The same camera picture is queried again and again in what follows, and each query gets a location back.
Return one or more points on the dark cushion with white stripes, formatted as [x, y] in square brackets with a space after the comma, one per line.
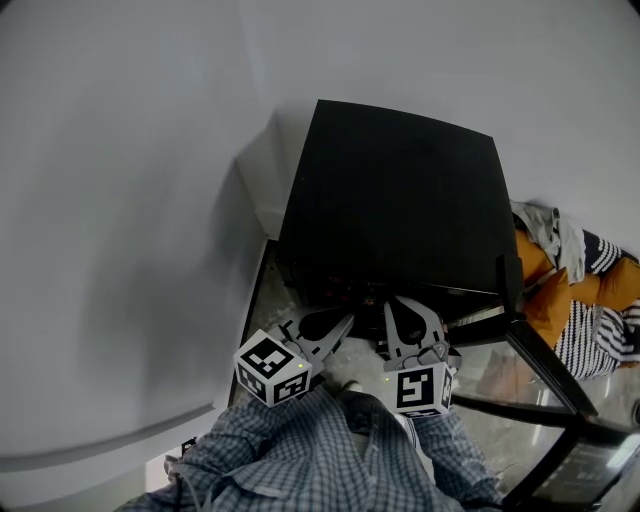
[602, 252]

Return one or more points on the black fridge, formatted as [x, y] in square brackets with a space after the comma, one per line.
[395, 200]

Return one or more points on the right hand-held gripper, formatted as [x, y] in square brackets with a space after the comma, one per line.
[417, 387]

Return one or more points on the person's left forearm checked sleeve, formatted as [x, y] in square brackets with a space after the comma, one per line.
[280, 450]

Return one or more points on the person's white shoe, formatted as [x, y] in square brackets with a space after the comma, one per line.
[350, 386]

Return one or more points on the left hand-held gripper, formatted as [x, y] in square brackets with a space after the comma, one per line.
[272, 367]

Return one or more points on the white cushion with black stripes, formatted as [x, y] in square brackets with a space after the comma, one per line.
[592, 345]

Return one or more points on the person's right forearm checked sleeve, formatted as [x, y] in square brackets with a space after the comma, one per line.
[450, 460]

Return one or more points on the grey garment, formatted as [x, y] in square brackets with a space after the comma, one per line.
[555, 230]

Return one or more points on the orange cushion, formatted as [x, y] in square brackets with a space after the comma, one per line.
[550, 310]
[612, 287]
[532, 257]

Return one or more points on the person's dark trouser leg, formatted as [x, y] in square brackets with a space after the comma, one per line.
[367, 412]

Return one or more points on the black-framed glass table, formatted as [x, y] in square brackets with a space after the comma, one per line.
[550, 385]

